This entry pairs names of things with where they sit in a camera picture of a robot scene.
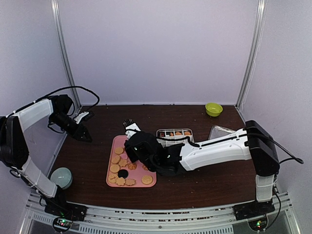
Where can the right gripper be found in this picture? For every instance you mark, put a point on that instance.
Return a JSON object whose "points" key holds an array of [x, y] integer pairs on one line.
{"points": [[129, 153]]}

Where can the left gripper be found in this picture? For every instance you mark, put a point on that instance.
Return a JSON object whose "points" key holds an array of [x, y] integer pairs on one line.
{"points": [[83, 129]]}

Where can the tan swirl cookie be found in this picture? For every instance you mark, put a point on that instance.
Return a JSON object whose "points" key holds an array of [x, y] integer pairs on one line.
{"points": [[132, 166]]}

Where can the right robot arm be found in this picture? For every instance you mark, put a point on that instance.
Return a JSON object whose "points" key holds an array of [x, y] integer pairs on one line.
{"points": [[251, 142]]}

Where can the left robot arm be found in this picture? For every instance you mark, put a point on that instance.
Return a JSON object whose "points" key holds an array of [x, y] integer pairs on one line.
{"points": [[14, 152]]}

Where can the black sandwich cookie lower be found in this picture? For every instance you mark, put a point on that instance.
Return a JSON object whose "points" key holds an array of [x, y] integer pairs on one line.
{"points": [[123, 173]]}

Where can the pink plastic tray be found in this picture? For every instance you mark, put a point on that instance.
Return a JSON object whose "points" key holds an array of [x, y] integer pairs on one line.
{"points": [[119, 160]]}

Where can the white divided cookie tin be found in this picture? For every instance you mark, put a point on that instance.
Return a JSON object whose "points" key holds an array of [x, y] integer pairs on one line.
{"points": [[173, 136]]}

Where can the round tan cookie bottom right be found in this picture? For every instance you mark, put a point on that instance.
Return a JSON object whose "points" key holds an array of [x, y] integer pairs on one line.
{"points": [[147, 179]]}

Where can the flower shaped tan cookie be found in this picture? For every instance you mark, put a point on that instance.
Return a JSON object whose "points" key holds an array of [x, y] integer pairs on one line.
{"points": [[130, 182]]}

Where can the green plastic bowl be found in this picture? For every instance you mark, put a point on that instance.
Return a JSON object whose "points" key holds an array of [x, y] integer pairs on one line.
{"points": [[213, 109]]}

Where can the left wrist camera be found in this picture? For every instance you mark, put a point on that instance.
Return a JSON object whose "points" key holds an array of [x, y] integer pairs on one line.
{"points": [[84, 116]]}

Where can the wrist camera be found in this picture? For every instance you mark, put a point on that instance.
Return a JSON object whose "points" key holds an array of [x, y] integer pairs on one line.
{"points": [[130, 127], [84, 116]]}

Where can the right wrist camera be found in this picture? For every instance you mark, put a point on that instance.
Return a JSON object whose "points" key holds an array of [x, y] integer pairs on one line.
{"points": [[130, 127]]}

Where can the left frame post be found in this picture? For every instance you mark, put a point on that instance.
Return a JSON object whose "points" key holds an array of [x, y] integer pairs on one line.
{"points": [[61, 40]]}

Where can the frame post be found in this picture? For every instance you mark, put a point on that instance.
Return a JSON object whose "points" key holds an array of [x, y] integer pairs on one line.
{"points": [[61, 40], [257, 35]]}

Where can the right frame post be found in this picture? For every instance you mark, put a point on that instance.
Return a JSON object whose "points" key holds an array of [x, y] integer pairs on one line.
{"points": [[257, 35]]}

